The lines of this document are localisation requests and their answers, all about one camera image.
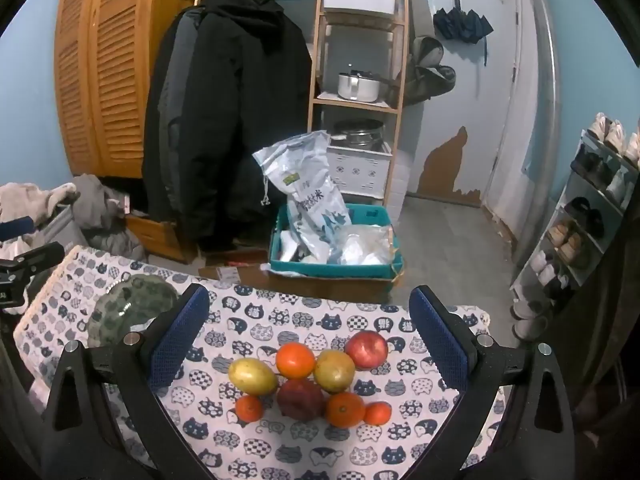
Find grey jacket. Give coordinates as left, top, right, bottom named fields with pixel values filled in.
left=157, top=7, right=206, bottom=196

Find teal box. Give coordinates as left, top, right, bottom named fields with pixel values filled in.
left=268, top=203, right=405, bottom=281

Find grey sweatshirt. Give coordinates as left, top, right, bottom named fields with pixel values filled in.
left=72, top=174, right=146, bottom=261

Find black hooded coat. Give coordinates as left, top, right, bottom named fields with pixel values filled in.
left=185, top=0, right=313, bottom=253

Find wooden drawer base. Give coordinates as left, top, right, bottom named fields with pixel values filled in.
left=125, top=214, right=197, bottom=264

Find clear plastic bag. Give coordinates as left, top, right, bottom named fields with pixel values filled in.
left=340, top=225, right=396, bottom=266

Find small tangerine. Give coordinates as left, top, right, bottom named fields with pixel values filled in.
left=363, top=402, right=392, bottom=426
left=235, top=395, right=264, bottom=422

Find white patterned basket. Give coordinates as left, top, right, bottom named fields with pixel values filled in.
left=325, top=141, right=393, bottom=196

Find dark red apple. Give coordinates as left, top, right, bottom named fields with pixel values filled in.
left=276, top=379, right=326, bottom=420

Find steel pot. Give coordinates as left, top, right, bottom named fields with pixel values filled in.
left=332, top=119, right=386, bottom=150

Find grey hanging bag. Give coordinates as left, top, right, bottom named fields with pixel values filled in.
left=410, top=35, right=445, bottom=68

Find black jacket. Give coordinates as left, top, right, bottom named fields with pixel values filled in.
left=141, top=15, right=181, bottom=223

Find wooden shelf rack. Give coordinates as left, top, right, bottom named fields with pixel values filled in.
left=307, top=0, right=411, bottom=211

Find metal cooking pot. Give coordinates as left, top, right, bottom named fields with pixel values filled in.
left=337, top=71, right=383, bottom=102

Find green glass bowl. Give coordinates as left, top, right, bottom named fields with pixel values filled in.
left=87, top=274, right=181, bottom=348

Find grey laundry bag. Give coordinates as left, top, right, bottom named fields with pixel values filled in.
left=30, top=205, right=91, bottom=261

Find wooden louvered wardrobe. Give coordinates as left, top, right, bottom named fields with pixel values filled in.
left=54, top=0, right=201, bottom=181

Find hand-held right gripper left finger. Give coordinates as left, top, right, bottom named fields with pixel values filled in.
left=40, top=282, right=211, bottom=480

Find dark blue umbrella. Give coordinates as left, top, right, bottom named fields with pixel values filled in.
left=432, top=0, right=493, bottom=66

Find large orange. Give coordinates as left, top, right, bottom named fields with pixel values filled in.
left=325, top=392, right=366, bottom=428
left=276, top=343, right=317, bottom=380

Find olive hanging bag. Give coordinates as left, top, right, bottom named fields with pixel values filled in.
left=402, top=64, right=457, bottom=106

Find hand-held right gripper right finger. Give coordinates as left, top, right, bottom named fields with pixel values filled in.
left=409, top=284, right=576, bottom=480

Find bright red apple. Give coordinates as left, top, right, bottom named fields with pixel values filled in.
left=345, top=331, right=389, bottom=371

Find grey door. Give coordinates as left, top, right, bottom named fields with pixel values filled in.
left=407, top=0, right=531, bottom=221

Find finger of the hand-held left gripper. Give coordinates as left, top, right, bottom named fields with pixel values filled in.
left=0, top=216, right=35, bottom=241
left=0, top=241, right=66, bottom=281

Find metal pipe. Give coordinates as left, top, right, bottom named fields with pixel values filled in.
left=515, top=0, right=561, bottom=261

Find small cardboard box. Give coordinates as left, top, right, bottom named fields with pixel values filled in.
left=200, top=255, right=271, bottom=286

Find grey shoe rack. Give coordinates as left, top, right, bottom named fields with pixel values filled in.
left=510, top=129, right=640, bottom=311

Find cat print tablecloth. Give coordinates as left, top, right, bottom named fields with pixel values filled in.
left=12, top=245, right=506, bottom=480

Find white rice bag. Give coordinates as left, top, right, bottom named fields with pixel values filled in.
left=252, top=131, right=351, bottom=261

